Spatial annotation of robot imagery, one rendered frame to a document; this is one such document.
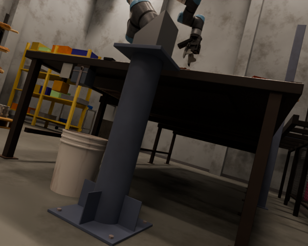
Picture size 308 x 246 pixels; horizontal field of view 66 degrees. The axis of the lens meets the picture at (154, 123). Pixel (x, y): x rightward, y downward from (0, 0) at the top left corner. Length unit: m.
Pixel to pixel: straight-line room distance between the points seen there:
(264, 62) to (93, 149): 6.43
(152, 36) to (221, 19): 7.04
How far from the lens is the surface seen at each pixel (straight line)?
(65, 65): 2.01
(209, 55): 7.72
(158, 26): 1.24
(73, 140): 1.47
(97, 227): 1.16
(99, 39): 10.06
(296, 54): 3.63
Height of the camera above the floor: 0.44
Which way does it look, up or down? 4 degrees up
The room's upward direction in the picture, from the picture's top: 15 degrees clockwise
